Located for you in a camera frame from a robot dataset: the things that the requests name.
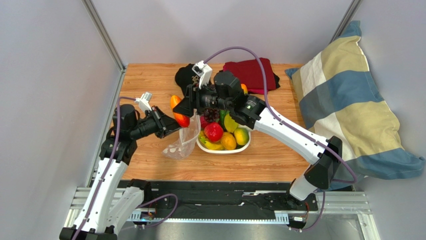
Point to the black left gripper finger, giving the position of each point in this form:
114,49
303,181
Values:
164,118
170,128

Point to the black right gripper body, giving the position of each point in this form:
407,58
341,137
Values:
192,99

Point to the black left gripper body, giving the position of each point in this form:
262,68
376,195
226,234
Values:
152,124

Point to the dark purple grape bunch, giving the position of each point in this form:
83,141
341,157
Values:
211,115

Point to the clear dotted zip bag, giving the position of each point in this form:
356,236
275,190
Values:
186,142

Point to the yellow orange mango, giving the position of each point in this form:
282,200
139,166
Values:
228,141

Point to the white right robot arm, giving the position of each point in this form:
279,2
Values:
324,155

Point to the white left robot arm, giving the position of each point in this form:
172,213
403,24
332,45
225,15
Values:
99,218

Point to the pink dragon fruit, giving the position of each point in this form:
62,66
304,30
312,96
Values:
204,121

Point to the black baseball cap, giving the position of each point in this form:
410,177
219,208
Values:
185,76

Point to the yellow green star fruit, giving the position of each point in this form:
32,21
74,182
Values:
230,124

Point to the papaya orange green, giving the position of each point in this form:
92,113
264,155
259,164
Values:
244,88

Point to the dark red folded cloth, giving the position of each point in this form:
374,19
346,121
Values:
249,73

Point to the yellow banana bunch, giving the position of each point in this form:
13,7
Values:
214,146

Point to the green orange mango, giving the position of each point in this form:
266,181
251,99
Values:
241,136

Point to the white perforated fruit basket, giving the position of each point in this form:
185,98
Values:
224,152

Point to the blue yellow checked pillow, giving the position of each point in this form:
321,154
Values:
337,96

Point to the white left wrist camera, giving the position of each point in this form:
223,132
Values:
143,102

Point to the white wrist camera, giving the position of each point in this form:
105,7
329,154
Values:
204,72
143,102

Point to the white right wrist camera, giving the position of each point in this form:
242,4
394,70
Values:
204,72

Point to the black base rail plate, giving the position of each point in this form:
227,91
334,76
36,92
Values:
214,200

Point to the aluminium frame post left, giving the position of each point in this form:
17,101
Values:
97,20

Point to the aluminium frame post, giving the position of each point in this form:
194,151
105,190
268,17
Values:
347,18
97,20

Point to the aluminium frame post right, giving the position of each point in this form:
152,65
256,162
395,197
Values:
347,18

